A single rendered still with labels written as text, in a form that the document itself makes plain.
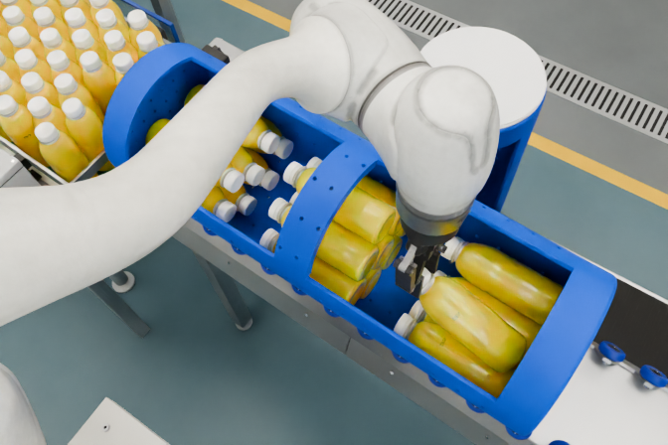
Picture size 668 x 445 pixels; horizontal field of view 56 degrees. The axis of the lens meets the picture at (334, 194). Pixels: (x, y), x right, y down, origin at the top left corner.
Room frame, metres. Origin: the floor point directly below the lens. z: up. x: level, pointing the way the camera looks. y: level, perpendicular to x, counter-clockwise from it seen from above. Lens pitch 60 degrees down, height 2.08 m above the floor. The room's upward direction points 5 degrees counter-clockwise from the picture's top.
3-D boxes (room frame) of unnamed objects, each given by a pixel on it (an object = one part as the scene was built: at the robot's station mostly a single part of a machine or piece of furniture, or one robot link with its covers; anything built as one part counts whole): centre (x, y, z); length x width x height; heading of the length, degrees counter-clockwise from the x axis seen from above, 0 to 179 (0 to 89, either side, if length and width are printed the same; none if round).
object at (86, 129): (0.82, 0.51, 0.99); 0.07 x 0.07 x 0.19
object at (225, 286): (0.72, 0.35, 0.31); 0.06 x 0.06 x 0.63; 50
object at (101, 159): (0.86, 0.41, 0.96); 0.40 x 0.01 x 0.03; 140
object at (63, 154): (0.76, 0.55, 0.99); 0.07 x 0.07 x 0.19
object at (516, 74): (0.85, -0.33, 1.03); 0.28 x 0.28 x 0.01
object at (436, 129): (0.36, -0.11, 1.55); 0.13 x 0.11 x 0.16; 29
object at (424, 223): (0.35, -0.12, 1.44); 0.09 x 0.09 x 0.06
